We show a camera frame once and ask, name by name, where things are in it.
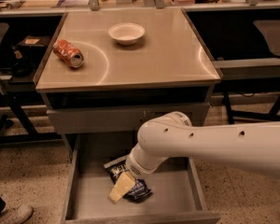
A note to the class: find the closed top drawer front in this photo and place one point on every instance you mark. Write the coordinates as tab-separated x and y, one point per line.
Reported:
119	118

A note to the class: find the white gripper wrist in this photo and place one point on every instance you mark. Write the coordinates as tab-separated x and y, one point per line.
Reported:
137	169

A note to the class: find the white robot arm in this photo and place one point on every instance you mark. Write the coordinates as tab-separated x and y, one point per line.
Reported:
253	147

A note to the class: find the blue Kettle chip bag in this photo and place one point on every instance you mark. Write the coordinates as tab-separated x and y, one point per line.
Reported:
125	185

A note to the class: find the black box with label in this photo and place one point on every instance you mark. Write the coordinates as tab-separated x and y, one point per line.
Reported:
34	47

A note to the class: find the grey sneaker shoe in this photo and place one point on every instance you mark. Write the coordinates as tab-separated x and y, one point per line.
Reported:
16	215

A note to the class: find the grey drawer cabinet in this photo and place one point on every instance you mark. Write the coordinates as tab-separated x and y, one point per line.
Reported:
167	65

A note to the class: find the white paper bowl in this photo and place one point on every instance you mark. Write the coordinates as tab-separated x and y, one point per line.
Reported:
127	33

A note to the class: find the open middle drawer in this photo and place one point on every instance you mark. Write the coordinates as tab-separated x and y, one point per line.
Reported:
176	198

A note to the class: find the orange soda can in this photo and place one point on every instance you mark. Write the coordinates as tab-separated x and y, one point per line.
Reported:
68	53

